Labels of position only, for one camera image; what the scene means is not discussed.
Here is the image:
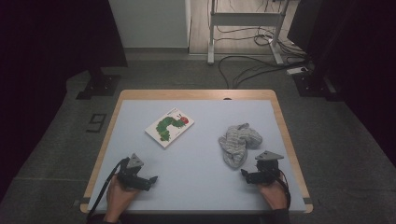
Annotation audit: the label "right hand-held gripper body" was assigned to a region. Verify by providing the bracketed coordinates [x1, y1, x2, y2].
[248, 150, 285, 186]

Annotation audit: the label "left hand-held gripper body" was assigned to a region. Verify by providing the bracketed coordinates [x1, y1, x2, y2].
[116, 152, 153, 191]

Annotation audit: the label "grey fuzzy striped sock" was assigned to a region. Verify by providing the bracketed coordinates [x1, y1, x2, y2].
[218, 122, 263, 170]

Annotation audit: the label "white caterpillar board book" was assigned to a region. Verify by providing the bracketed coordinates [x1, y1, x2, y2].
[144, 107, 195, 149]

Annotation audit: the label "person's right hand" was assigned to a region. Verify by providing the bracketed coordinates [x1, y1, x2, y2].
[260, 178, 289, 210]

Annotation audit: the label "person's left hand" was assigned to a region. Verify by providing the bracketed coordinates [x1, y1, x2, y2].
[104, 175, 139, 223]

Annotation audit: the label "black stand base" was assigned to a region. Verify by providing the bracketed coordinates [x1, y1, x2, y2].
[291, 72, 344, 103]
[76, 69, 121, 101]

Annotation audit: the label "white power strip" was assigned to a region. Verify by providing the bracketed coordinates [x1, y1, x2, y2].
[286, 65, 310, 76]

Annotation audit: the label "black curtain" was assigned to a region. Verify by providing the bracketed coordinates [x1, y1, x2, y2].
[306, 0, 396, 169]
[0, 0, 129, 203]

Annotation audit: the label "white cabinet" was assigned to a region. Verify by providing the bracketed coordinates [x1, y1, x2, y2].
[107, 0, 191, 49]

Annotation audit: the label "black floor cable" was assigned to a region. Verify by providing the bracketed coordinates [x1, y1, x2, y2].
[217, 54, 309, 91]

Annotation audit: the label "tangled black cables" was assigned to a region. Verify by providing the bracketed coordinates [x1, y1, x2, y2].
[214, 25, 309, 59]

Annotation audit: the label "white metal desk frame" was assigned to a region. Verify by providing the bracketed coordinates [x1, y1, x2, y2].
[206, 0, 291, 65]

